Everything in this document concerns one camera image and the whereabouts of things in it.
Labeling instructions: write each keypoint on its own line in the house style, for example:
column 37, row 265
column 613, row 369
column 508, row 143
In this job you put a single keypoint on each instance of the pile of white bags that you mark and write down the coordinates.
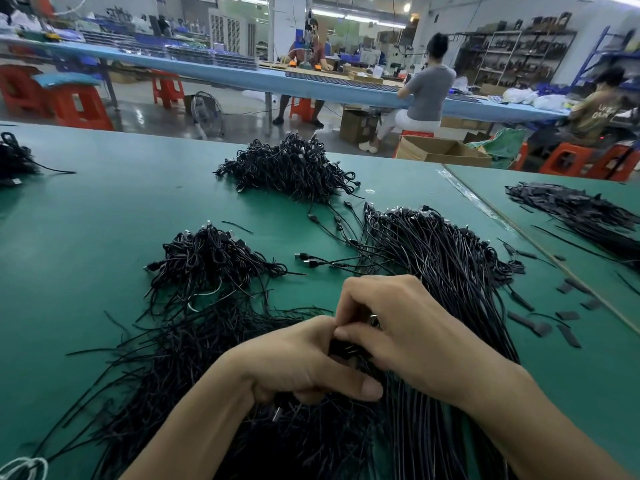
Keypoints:
column 536, row 98

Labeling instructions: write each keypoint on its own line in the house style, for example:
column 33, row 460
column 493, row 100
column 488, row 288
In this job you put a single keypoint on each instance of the small cardboard box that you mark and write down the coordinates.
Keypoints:
column 360, row 127

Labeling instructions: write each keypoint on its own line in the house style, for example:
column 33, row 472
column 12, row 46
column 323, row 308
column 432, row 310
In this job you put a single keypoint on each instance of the red stool with blue seat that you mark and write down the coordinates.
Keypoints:
column 76, row 103

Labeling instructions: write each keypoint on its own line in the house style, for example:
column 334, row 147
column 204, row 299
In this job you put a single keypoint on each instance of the open cardboard box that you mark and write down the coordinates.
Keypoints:
column 444, row 152

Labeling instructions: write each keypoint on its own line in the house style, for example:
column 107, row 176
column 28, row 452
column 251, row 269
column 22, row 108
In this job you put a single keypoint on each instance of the person's left forearm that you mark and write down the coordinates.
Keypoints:
column 190, row 435

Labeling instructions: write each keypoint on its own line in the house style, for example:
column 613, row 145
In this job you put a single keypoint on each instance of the person's right hand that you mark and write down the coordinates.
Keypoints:
column 430, row 335

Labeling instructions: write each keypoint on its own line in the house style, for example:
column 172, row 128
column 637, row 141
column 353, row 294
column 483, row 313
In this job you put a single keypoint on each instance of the white pillar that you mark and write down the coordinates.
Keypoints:
column 290, row 25

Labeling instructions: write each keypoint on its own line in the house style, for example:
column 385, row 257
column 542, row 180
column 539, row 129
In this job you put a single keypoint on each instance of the metal storage shelf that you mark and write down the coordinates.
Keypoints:
column 518, row 50

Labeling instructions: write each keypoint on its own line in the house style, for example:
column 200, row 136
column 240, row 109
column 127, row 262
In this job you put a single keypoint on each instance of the long blue workbench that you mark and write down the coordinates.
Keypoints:
column 272, row 80

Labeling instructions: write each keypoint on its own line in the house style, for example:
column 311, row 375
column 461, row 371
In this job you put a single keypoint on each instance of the red plastic stool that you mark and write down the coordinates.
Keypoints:
column 168, row 90
column 568, row 160
column 302, row 110
column 18, row 92

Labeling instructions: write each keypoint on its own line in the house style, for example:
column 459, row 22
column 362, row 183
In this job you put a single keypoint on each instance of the scattered dark tie pieces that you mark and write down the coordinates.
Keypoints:
column 568, row 336

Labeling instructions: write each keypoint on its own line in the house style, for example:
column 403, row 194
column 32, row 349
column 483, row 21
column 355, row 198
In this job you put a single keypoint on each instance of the person's left hand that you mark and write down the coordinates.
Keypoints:
column 295, row 360

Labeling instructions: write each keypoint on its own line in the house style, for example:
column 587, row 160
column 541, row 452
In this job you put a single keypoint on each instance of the grey floor fan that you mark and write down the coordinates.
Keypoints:
column 205, row 115

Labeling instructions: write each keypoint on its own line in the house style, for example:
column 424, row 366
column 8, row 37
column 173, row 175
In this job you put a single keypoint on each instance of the green bag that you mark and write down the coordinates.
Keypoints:
column 505, row 147

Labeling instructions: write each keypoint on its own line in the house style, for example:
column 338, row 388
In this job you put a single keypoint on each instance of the blue metal rack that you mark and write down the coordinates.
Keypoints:
column 602, row 55

